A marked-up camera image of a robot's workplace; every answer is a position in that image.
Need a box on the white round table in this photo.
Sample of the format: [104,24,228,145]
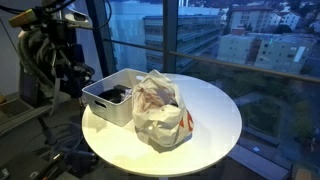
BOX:
[82,74,242,180]

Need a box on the white storage container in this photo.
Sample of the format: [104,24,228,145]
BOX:
[82,69,146,126]

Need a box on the yellow wrist camera box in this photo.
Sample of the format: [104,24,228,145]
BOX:
[9,9,37,28]

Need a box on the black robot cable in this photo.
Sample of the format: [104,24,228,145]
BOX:
[0,0,113,32]

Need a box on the purple checkered cloth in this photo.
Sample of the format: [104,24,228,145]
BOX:
[121,89,132,101]

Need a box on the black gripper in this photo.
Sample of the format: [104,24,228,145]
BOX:
[57,44,95,98]

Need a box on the white plastic bag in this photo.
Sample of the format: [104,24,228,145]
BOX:
[132,70,194,148]

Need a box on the black bowl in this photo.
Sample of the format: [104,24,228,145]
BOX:
[99,85,130,104]

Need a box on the window frame post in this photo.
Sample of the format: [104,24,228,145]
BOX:
[163,0,178,73]

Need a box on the grey hose bundle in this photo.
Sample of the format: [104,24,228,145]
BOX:
[17,28,56,88]

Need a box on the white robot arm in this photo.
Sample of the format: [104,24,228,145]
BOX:
[37,1,95,98]

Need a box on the window railing bar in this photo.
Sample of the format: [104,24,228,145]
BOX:
[103,39,320,84]

